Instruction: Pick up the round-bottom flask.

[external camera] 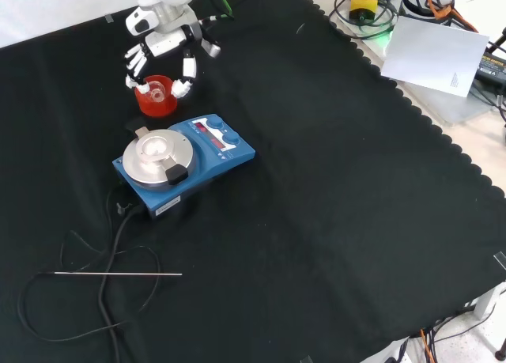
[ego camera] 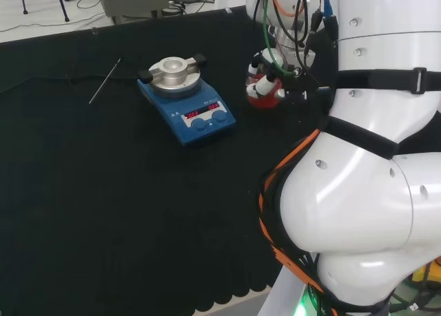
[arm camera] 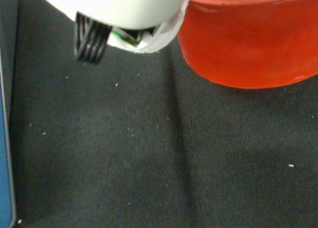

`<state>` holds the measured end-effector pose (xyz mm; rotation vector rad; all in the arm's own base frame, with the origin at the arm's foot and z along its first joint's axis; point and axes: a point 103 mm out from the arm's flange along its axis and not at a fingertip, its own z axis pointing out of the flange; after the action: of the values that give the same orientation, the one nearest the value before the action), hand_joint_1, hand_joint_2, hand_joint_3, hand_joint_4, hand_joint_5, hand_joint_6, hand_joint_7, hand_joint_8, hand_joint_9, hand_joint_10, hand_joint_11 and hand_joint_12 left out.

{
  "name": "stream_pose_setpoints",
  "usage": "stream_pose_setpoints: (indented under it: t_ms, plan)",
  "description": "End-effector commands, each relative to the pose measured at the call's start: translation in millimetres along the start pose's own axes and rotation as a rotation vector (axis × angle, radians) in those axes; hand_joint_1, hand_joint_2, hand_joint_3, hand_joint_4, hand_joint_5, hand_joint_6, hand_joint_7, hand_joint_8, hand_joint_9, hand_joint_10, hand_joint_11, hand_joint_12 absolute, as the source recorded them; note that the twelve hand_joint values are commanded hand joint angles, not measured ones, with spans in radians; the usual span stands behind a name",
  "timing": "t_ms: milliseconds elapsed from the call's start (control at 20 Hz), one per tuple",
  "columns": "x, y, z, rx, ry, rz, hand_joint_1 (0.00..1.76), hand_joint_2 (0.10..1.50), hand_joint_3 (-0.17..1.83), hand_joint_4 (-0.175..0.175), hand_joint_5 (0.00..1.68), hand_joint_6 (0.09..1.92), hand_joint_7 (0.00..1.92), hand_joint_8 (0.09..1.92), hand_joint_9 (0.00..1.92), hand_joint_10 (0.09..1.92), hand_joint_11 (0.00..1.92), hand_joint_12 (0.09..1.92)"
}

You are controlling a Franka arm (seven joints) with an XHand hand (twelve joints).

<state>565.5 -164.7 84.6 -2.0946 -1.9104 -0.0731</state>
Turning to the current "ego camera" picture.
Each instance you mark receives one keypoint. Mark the black tripod leg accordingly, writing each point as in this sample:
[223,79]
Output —
[24,1]
[63,4]

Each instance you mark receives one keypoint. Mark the thin metal probe rod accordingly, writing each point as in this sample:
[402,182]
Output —
[103,83]

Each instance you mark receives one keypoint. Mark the heater with blue base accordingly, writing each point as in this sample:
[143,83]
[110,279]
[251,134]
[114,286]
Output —
[200,123]

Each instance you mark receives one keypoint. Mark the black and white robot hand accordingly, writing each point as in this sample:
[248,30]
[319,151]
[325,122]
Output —
[265,85]

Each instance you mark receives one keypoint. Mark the yellow stop button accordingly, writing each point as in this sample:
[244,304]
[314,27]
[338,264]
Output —
[418,275]

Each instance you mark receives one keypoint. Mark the black bench cloth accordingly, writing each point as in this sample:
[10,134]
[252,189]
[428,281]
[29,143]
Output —
[103,192]

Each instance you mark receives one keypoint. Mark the clear tape piece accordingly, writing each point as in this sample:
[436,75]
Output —
[94,30]

